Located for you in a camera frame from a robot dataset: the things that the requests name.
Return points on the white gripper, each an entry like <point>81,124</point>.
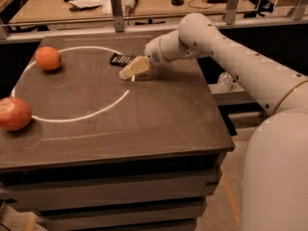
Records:
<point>154,54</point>

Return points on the dark grey drawer cabinet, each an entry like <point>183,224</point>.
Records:
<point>165,194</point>

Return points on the grey metal ledge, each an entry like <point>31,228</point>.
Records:
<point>235,96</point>

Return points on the grey metal post left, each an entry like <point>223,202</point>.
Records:
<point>117,15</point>

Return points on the grey cylindrical tool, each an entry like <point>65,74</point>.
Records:
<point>130,5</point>

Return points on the grey metal post right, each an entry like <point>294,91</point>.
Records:
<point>229,16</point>

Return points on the clear plastic bottle left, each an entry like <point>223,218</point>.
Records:
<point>225,82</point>

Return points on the orange fruit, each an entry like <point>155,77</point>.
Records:
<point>48,58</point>

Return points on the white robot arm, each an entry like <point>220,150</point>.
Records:
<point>275,185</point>

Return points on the white paper sheet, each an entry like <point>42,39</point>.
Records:
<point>85,4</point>

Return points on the red apple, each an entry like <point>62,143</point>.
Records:
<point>15,113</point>

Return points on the grey metal post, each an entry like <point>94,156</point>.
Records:
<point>117,15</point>
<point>229,16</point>

